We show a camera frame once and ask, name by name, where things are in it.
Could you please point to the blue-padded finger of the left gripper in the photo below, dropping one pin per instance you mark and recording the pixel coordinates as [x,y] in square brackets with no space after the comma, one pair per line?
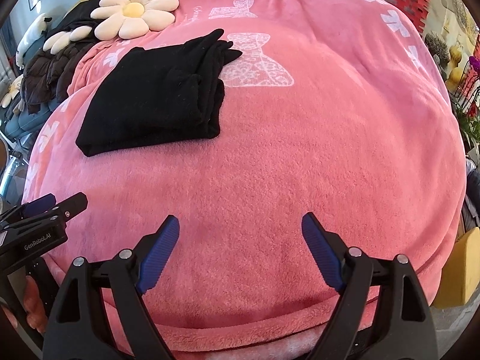
[28,210]
[68,208]

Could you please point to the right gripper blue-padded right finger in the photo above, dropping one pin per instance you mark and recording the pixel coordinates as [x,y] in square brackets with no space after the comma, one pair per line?
[382,311]

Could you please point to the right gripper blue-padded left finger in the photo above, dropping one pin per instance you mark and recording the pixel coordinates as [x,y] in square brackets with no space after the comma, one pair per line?
[78,325]

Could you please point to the black small garment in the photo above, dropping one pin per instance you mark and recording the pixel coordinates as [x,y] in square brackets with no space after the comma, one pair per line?
[158,96]

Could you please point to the left hand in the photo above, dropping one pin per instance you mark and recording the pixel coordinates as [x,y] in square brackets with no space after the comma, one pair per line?
[36,314]

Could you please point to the yellow stool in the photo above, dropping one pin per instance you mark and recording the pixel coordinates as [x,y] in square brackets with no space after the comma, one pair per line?
[460,274]

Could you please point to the dark puffer jacket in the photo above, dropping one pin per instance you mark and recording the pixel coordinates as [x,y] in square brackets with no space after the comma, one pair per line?
[47,76]

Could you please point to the small daisy flower pillow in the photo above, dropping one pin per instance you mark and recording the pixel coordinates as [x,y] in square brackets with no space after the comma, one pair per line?
[61,40]

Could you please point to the white plush toy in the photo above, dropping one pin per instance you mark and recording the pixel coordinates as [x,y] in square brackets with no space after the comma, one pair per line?
[34,32]

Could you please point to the large daisy flower pillow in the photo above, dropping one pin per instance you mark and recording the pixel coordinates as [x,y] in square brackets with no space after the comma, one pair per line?
[129,19]

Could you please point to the pink fleece blanket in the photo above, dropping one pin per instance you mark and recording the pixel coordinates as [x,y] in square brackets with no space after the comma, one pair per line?
[335,107]

